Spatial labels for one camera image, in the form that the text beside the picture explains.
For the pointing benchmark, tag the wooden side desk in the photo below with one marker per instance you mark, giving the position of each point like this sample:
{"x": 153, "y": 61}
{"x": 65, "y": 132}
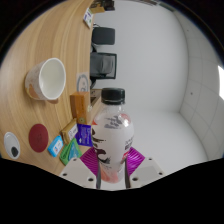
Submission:
{"x": 95, "y": 98}

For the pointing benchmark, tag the orange-brown wooden box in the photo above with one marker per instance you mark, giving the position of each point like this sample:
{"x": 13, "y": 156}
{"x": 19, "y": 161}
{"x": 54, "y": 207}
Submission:
{"x": 80, "y": 106}

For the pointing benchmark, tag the black office chair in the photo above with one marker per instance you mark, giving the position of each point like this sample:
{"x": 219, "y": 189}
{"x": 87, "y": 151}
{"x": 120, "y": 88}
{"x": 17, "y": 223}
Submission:
{"x": 104, "y": 36}

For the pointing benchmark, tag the white round disc black dot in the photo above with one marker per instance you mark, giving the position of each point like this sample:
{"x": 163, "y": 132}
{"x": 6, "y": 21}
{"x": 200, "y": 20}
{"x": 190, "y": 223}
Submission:
{"x": 10, "y": 143}

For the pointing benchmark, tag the clear drink bottle black cap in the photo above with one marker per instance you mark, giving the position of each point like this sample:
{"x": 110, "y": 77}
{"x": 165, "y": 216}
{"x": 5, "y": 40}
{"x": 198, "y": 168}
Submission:
{"x": 111, "y": 140}

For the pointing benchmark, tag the small yellow box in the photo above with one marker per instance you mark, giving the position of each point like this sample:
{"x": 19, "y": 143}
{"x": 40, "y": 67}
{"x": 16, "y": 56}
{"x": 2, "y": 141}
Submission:
{"x": 70, "y": 130}

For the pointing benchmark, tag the grey mesh office chair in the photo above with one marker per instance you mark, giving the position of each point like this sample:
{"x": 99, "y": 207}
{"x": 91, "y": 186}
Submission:
{"x": 103, "y": 65}

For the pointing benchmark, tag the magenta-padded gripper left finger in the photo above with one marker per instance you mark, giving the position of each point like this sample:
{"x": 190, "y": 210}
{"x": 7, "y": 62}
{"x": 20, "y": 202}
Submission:
{"x": 78, "y": 171}

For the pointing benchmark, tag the green flat box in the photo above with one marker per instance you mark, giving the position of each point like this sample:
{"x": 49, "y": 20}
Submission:
{"x": 70, "y": 153}

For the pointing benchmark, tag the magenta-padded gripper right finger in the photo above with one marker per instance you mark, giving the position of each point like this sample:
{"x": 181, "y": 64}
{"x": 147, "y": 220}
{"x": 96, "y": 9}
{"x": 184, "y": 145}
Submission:
{"x": 146, "y": 170}

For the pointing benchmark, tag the white mug with orange print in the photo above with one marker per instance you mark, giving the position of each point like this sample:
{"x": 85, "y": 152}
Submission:
{"x": 50, "y": 78}

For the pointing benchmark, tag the small blue box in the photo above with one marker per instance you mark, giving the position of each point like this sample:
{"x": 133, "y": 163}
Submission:
{"x": 55, "y": 146}

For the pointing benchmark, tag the flat round red coaster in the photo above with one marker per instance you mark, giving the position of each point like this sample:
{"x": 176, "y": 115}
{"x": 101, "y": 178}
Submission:
{"x": 38, "y": 138}

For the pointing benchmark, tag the green and white leaflet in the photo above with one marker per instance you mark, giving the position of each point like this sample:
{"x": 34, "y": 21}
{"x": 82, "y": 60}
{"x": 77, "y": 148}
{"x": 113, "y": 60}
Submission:
{"x": 88, "y": 17}

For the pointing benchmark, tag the long ceiling light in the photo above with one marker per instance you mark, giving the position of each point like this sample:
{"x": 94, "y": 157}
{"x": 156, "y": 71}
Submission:
{"x": 221, "y": 83}

